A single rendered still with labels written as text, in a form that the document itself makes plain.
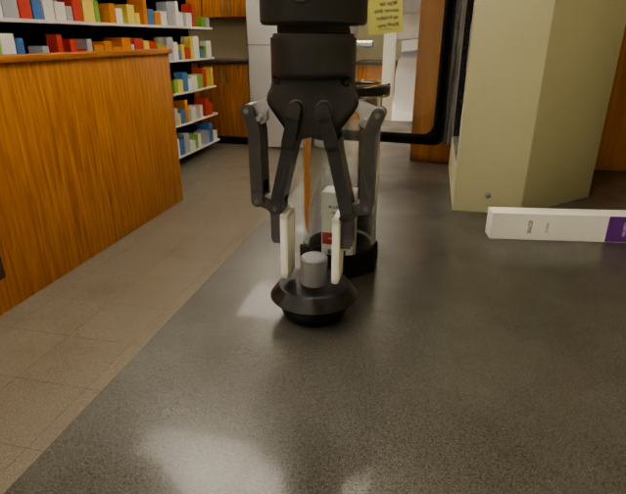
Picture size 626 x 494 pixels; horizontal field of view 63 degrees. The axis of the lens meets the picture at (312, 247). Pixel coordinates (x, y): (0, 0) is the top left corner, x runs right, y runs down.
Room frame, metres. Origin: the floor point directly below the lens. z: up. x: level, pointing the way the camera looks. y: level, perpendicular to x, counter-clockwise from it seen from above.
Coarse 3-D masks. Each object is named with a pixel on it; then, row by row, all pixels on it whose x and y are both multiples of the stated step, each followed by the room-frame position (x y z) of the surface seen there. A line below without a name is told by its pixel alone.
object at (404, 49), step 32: (384, 0) 1.18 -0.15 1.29; (416, 0) 1.16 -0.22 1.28; (352, 32) 1.20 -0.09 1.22; (384, 32) 1.18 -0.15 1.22; (416, 32) 1.16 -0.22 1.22; (384, 64) 1.18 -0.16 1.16; (416, 64) 1.15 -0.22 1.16; (416, 96) 1.15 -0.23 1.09; (384, 128) 1.18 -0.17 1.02; (416, 128) 1.15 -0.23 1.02
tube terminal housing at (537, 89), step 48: (480, 0) 0.82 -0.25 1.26; (528, 0) 0.81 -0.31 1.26; (576, 0) 0.83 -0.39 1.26; (624, 0) 0.90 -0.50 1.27; (480, 48) 0.82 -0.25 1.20; (528, 48) 0.81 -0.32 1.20; (576, 48) 0.84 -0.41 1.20; (480, 96) 0.82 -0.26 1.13; (528, 96) 0.80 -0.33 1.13; (576, 96) 0.85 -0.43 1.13; (480, 144) 0.82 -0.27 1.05; (528, 144) 0.80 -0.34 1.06; (576, 144) 0.87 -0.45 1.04; (480, 192) 0.82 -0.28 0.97; (528, 192) 0.81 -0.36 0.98; (576, 192) 0.88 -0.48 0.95
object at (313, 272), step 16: (304, 256) 0.48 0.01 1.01; (320, 256) 0.48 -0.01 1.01; (304, 272) 0.47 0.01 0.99; (320, 272) 0.47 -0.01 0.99; (272, 288) 0.48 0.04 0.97; (288, 288) 0.46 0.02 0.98; (304, 288) 0.46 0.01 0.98; (320, 288) 0.46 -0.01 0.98; (336, 288) 0.46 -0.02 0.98; (352, 288) 0.47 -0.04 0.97; (288, 304) 0.44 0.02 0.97; (304, 304) 0.44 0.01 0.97; (320, 304) 0.44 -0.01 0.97; (336, 304) 0.44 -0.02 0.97; (352, 304) 0.45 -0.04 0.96; (304, 320) 0.44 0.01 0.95; (320, 320) 0.44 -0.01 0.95; (336, 320) 0.45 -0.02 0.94
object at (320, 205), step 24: (384, 96) 0.58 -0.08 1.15; (312, 144) 0.58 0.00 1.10; (360, 144) 0.57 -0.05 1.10; (312, 168) 0.58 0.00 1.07; (360, 168) 0.57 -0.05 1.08; (312, 192) 0.58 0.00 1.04; (312, 216) 0.58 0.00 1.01; (360, 216) 0.57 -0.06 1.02; (312, 240) 0.58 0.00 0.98; (360, 240) 0.57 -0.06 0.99
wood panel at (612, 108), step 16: (624, 32) 1.11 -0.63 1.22; (624, 48) 1.11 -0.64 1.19; (624, 64) 1.11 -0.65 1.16; (624, 80) 1.11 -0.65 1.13; (624, 96) 1.11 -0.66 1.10; (608, 112) 1.11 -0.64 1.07; (624, 112) 1.11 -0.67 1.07; (608, 128) 1.11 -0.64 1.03; (624, 128) 1.11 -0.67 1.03; (416, 144) 1.20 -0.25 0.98; (448, 144) 1.19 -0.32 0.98; (608, 144) 1.11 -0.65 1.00; (624, 144) 1.10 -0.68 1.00; (416, 160) 1.20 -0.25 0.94; (432, 160) 1.19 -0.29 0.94; (448, 160) 1.19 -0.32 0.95; (608, 160) 1.11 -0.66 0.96; (624, 160) 1.10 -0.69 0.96
